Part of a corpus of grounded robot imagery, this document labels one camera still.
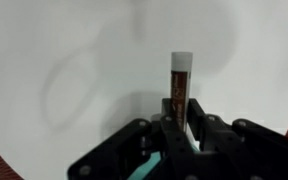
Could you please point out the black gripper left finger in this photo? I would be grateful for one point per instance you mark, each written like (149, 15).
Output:
(170, 143)

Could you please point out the teal blue bowl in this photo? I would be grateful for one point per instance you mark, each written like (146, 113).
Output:
(147, 166)

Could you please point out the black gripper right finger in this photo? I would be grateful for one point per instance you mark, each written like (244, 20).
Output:
(237, 150)

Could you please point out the brown and white marker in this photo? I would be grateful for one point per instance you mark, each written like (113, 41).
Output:
(180, 83)

